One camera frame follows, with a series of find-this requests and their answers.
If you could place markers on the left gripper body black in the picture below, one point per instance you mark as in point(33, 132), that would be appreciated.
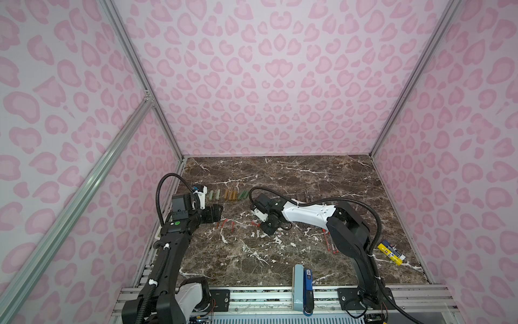
point(212, 212)

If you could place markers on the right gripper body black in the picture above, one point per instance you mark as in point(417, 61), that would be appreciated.
point(259, 202)

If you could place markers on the red gel pen cluster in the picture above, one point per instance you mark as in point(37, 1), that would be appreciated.
point(328, 246)

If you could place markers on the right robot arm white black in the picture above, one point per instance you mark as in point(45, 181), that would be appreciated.
point(353, 226)

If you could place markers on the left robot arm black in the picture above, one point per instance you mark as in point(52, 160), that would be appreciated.
point(160, 300)

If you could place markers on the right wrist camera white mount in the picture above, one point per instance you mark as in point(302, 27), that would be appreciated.
point(260, 212)

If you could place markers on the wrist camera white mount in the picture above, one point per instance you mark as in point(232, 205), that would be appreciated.
point(200, 191)
point(260, 212)

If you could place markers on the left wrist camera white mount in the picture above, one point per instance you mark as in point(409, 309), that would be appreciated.
point(200, 191)

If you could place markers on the blue grey camera mount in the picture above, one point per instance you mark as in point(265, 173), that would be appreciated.
point(302, 290)

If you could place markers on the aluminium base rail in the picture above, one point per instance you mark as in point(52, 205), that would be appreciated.
point(427, 303)

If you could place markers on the aluminium frame corner post left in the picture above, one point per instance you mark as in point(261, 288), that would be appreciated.
point(112, 13)

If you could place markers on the aluminium frame corner post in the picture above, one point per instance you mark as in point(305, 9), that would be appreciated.
point(440, 30)
point(112, 13)

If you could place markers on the aluminium diagonal frame bar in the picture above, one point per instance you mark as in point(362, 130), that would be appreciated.
point(26, 279)

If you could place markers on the aluminium frame corner post right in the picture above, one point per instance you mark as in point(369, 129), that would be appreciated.
point(440, 30)

